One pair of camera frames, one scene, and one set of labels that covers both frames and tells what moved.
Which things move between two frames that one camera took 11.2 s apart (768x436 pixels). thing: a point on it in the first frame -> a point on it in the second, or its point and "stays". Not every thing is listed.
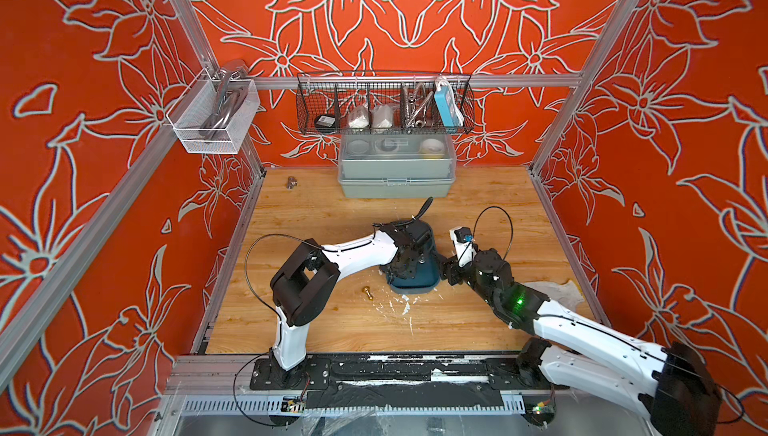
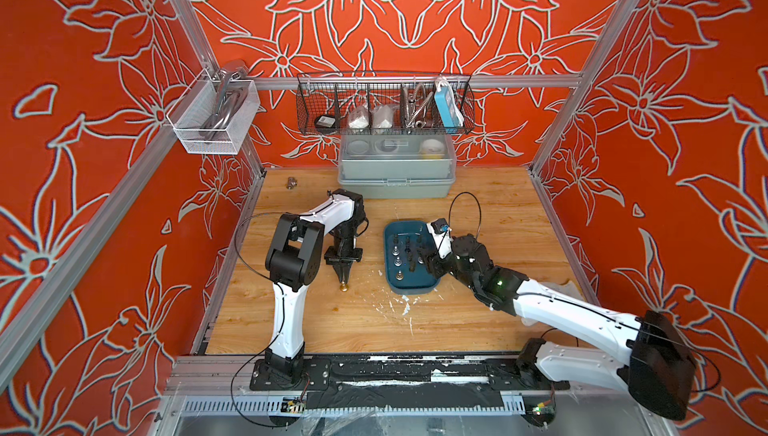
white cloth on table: x=566 y=294 stays
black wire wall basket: x=384 y=103 stays
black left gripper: x=414 y=262 -> x=339 y=264
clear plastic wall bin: x=213 y=116 stays
